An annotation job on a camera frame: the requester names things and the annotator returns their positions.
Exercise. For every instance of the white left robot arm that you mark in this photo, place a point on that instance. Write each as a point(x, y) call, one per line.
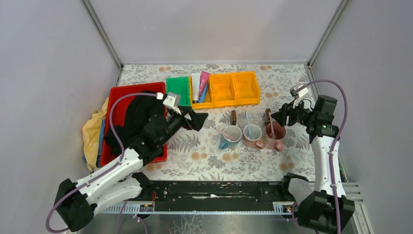
point(79, 202)

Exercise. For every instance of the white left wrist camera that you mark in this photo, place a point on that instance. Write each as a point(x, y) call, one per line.
point(171, 101)

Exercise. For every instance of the blue toothpaste tube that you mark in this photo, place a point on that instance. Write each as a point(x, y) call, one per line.
point(204, 93)

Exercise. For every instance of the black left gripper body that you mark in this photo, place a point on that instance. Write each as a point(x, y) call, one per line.
point(186, 117)

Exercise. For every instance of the yellow bin with toothpaste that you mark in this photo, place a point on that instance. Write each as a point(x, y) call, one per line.
point(208, 103)

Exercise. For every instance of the floral orange-handled mug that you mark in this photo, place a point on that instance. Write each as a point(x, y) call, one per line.
point(256, 141)

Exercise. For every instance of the yellow bin with mugs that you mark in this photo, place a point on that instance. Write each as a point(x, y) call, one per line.
point(247, 89)

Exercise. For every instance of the yellow cloth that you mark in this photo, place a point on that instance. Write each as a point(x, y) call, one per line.
point(90, 134)

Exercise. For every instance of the white toothpaste tube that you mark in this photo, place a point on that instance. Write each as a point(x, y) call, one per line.
point(195, 81)

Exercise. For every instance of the blue ceramic mug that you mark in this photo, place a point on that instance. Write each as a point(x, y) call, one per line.
point(233, 131)

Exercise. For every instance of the yellow bin with toothbrushes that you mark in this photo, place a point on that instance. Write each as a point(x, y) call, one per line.
point(223, 90)

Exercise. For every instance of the pink toothbrush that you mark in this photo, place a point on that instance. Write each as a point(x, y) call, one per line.
point(272, 126)
point(225, 134)

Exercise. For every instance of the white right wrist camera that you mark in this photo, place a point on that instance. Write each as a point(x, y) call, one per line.
point(299, 92)

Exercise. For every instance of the pink toothpaste tube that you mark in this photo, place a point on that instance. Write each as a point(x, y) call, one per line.
point(203, 81)

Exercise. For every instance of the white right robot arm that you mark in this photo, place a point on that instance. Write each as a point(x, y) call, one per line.
point(325, 207)

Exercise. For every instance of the green plastic bin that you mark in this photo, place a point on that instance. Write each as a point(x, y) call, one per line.
point(182, 87)

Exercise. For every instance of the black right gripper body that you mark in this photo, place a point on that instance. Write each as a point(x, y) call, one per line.
point(298, 114)

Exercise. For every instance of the red plastic tray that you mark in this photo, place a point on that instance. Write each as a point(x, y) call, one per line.
point(155, 87)

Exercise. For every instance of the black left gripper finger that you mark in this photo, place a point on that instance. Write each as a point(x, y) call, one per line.
point(197, 120)
point(187, 113)

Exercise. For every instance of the black cloth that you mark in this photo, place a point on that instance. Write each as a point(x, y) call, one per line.
point(129, 117)

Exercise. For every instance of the blue cloth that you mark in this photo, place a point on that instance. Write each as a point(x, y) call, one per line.
point(100, 142)

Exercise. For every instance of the pink pumpkin-face mug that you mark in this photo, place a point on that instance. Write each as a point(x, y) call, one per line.
point(274, 144)

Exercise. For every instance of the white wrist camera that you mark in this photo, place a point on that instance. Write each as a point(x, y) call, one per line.
point(171, 101)
point(299, 92)

